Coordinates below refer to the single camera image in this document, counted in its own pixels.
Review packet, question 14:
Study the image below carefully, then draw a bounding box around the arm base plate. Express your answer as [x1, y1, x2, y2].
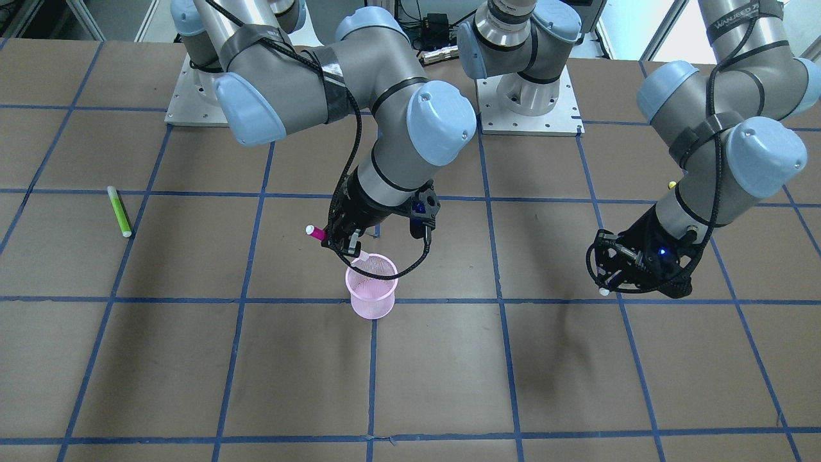
[476, 67, 586, 137]
[164, 55, 228, 128]

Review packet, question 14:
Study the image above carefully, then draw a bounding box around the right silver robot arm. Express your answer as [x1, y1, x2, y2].
[170, 1, 476, 255]

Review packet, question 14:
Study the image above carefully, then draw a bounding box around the pink pen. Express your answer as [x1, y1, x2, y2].
[305, 225, 371, 265]

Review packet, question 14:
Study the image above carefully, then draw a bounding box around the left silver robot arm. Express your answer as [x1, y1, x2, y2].
[457, 1, 819, 298]

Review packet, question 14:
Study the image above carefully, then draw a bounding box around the green pen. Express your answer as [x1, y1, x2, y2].
[106, 186, 133, 239]

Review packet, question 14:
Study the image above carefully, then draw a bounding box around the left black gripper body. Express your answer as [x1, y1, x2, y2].
[588, 207, 700, 299]

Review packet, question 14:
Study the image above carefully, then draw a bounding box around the pink mesh cup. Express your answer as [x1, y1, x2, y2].
[345, 253, 398, 320]

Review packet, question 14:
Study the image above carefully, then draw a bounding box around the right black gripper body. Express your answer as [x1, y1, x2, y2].
[327, 173, 441, 239]

